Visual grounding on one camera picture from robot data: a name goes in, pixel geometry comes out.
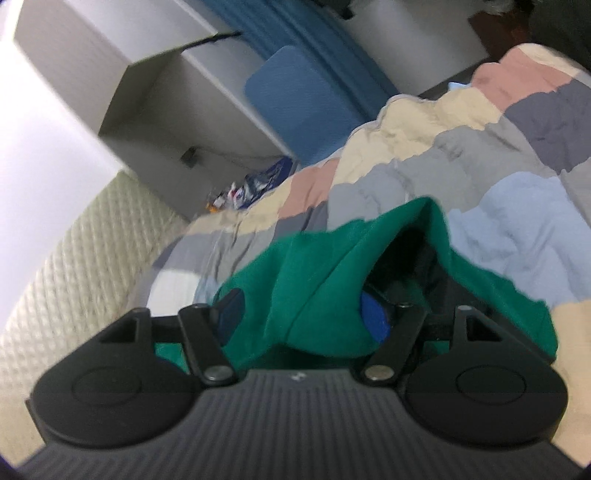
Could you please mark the beige quilted headboard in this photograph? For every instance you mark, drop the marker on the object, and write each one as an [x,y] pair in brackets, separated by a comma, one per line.
[69,300]

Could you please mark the dark wooden nightstand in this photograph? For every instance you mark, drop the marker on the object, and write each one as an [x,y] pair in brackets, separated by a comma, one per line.
[498,37]

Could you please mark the black garment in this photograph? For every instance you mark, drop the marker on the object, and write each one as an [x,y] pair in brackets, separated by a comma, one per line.
[563,32]

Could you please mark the black charger plug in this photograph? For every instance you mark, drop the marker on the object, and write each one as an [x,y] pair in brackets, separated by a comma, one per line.
[188,158]

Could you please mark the patchwork quilt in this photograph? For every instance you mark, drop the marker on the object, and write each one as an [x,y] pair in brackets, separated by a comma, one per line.
[508,207]

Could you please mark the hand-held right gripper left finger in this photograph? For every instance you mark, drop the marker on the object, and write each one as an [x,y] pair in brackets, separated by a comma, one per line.
[229,318]

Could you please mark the grey wall cabinet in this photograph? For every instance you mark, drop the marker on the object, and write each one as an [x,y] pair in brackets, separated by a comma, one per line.
[92,41]

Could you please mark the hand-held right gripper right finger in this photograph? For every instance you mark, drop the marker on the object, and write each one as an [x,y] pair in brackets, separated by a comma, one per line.
[375,318]

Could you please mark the blue curtain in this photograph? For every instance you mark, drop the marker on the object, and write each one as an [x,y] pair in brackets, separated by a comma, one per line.
[300,27]

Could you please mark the green sweatshirt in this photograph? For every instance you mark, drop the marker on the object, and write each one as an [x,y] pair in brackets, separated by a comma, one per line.
[314,277]

